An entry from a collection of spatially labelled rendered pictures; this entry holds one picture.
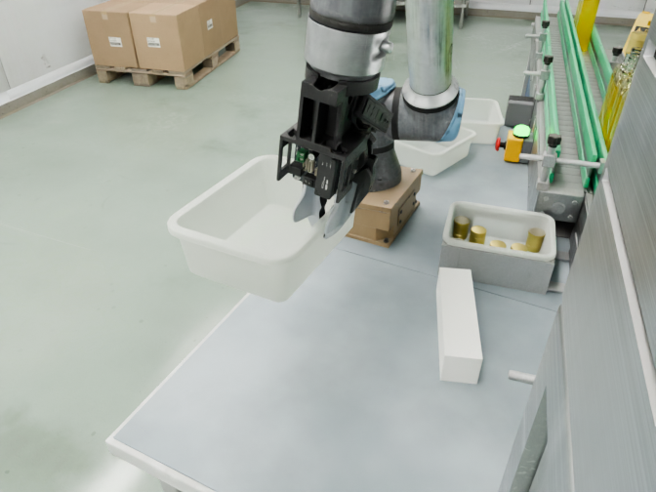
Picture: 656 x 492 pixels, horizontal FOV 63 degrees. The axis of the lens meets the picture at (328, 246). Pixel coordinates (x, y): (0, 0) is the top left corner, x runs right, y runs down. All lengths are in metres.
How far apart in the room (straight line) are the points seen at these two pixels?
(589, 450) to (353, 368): 0.73
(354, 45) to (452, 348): 0.58
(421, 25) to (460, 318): 0.52
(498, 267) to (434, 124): 0.33
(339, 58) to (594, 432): 0.36
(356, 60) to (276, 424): 0.59
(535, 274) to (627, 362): 0.94
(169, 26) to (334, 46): 4.07
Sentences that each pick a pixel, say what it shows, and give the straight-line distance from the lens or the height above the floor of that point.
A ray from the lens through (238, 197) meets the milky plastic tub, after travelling 0.75.
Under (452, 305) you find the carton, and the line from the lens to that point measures 1.01.
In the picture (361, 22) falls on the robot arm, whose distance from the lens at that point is 0.48.
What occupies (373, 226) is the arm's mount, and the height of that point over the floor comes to 0.80.
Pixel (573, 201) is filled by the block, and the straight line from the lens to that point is 1.28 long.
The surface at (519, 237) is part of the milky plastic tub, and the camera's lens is 1.29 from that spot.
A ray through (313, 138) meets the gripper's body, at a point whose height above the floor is 1.26.
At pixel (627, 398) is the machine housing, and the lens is 0.22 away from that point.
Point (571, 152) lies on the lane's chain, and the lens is 1.49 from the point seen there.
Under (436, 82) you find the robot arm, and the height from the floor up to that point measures 1.12.
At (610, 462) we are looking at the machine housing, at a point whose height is 1.29.
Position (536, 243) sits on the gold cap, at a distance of 1.25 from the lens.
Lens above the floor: 1.46
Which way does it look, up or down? 35 degrees down
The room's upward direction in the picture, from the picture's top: straight up
